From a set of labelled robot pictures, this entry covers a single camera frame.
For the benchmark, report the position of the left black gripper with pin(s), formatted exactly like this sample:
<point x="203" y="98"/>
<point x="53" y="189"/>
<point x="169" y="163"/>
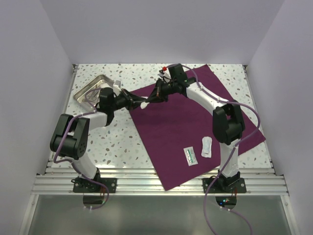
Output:
<point x="130" y="104"/>

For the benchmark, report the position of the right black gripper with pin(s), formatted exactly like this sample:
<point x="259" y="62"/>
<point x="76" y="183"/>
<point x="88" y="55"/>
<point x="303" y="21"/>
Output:
<point x="158" y="91"/>

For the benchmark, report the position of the white gauze pad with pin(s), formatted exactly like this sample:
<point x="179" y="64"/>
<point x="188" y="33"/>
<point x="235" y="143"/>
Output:
<point x="143" y="105"/>

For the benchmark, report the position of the silver hemostat forceps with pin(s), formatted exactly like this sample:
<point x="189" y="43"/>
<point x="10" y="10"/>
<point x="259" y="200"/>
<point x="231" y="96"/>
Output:
<point x="91" y="97"/>

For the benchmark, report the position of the stainless steel tray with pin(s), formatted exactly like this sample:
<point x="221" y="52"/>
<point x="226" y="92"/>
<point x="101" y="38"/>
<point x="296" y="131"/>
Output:
<point x="100" y="81"/>

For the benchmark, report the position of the green white packet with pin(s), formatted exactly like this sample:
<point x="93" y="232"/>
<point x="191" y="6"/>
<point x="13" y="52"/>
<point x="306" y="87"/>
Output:
<point x="190" y="156"/>

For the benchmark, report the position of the white blue sterile pouch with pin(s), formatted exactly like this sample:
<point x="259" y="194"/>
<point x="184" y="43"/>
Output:
<point x="206" y="147"/>

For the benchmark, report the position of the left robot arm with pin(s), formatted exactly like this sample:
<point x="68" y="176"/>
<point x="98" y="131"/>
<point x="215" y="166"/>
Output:
<point x="70" y="138"/>

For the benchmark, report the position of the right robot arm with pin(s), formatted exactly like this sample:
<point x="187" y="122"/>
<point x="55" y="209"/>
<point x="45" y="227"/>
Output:
<point x="227" y="125"/>

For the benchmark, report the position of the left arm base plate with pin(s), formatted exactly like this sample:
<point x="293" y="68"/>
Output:
<point x="107" y="184"/>

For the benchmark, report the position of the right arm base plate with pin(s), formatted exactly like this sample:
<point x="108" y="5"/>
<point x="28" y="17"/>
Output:
<point x="221" y="187"/>

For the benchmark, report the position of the aluminium rail frame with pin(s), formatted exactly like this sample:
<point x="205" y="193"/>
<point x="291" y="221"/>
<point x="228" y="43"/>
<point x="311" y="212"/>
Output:
<point x="119" y="152"/>

